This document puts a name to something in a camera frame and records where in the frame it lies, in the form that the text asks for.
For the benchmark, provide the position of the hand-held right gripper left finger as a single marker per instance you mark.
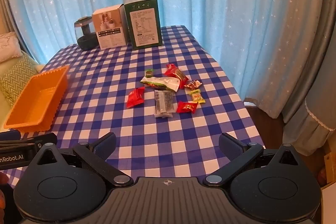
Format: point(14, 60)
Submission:
point(106, 146)

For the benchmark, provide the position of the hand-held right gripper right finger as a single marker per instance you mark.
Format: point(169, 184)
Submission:
point(229, 146)

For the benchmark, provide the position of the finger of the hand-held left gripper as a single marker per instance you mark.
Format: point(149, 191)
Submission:
point(44, 139)
point(10, 135)

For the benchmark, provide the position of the orange plastic tray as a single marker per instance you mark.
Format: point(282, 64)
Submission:
point(34, 98)

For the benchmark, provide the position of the red square snack packet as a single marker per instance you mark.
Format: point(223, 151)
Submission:
point(136, 97)

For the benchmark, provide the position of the small red candy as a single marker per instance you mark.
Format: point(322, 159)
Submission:
point(187, 107)

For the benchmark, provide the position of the clear grey snack packet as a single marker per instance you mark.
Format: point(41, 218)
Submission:
point(163, 103)

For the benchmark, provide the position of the brown white candy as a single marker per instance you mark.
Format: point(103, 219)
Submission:
point(193, 85)

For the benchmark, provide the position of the white green snack packet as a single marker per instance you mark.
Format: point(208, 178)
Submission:
point(160, 83)

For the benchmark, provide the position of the person's left hand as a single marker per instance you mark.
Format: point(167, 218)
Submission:
point(2, 179)

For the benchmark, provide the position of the light green sofa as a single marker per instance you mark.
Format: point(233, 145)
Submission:
point(2, 112)

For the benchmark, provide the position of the blue white checkered tablecloth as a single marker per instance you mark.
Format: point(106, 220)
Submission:
point(105, 108)

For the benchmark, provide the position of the green zigzag cushion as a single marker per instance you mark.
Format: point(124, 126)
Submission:
point(15, 74)

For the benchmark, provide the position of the small green candy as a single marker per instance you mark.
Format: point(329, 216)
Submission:
point(149, 73)

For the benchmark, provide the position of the white patterned cushion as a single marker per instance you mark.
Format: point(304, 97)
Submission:
point(8, 45)

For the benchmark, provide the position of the grey curtain with lace trim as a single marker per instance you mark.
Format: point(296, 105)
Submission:
point(315, 108)

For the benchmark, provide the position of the cardboard box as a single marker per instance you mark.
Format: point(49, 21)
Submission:
point(328, 163)

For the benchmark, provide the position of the dark green glass humidifier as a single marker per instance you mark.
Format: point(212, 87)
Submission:
point(85, 35)

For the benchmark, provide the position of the white product box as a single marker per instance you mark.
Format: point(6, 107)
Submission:
point(111, 29)

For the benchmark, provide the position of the green carton box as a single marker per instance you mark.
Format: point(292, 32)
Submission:
point(145, 24)

